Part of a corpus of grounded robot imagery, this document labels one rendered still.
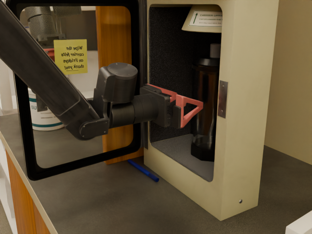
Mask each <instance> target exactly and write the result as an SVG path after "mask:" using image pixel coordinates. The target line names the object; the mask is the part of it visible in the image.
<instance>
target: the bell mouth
mask: <svg viewBox="0 0 312 234"><path fill-rule="evenodd" d="M182 30H184V31H189V32H201V33H222V9H221V7H220V6H219V5H217V4H193V5H192V7H191V9H190V11H189V13H188V16H187V18H186V20H185V22H184V24H183V27H182Z"/></svg>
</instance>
